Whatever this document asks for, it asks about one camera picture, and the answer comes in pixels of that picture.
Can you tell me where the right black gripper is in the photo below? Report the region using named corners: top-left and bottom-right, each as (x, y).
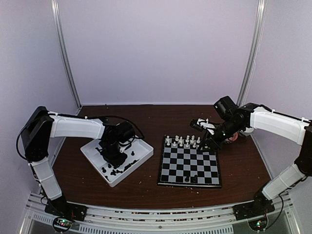
top-left (197, 118), bottom-right (243, 153)

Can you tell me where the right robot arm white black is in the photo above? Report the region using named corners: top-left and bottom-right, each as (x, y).
top-left (195, 96), bottom-right (312, 215)

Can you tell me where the black white chess board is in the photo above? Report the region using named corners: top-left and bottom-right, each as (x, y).
top-left (157, 137), bottom-right (222, 188)

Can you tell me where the white chess pieces row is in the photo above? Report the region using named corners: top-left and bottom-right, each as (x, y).
top-left (164, 135), bottom-right (202, 149)

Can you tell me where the white plastic tray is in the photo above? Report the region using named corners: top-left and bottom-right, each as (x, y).
top-left (80, 139), bottom-right (154, 187)

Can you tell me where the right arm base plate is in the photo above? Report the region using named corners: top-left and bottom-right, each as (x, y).
top-left (233, 201), bottom-right (275, 220)

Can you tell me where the left aluminium corner post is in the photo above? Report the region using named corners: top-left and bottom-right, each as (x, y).
top-left (51, 0), bottom-right (82, 109)

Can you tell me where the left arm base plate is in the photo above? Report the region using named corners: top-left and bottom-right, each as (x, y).
top-left (44, 200), bottom-right (87, 221)

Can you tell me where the aluminium corner post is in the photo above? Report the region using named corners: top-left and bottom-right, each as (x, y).
top-left (51, 0), bottom-right (82, 109)
top-left (237, 0), bottom-right (267, 106)

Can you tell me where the red patterned small dish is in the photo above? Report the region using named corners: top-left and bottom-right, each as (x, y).
top-left (224, 132), bottom-right (238, 144)

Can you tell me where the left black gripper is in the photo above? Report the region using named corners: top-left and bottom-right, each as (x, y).
top-left (100, 141), bottom-right (128, 168)

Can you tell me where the right aluminium corner post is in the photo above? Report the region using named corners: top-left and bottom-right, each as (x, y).
top-left (237, 0), bottom-right (267, 106)

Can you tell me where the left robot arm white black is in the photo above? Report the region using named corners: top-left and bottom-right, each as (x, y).
top-left (17, 106), bottom-right (136, 216)

